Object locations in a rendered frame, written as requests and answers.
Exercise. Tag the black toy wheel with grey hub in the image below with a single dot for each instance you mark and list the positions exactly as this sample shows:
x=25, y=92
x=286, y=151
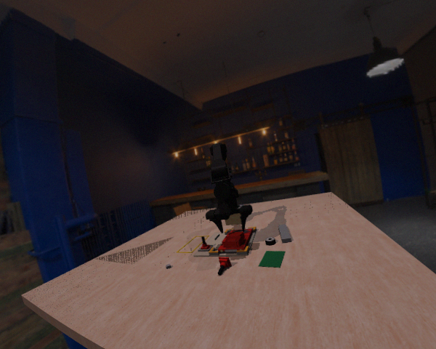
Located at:
x=270, y=241

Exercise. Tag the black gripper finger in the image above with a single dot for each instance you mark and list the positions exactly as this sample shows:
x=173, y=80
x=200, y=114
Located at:
x=243, y=221
x=218, y=224

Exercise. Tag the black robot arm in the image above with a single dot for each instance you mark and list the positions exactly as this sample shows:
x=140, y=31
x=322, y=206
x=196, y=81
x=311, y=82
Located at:
x=222, y=178

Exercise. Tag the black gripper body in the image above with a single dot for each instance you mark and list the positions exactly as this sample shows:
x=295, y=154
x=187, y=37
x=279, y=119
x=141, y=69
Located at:
x=244, y=210

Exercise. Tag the green flat rectangular patch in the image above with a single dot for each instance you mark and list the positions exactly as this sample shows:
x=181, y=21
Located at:
x=272, y=259

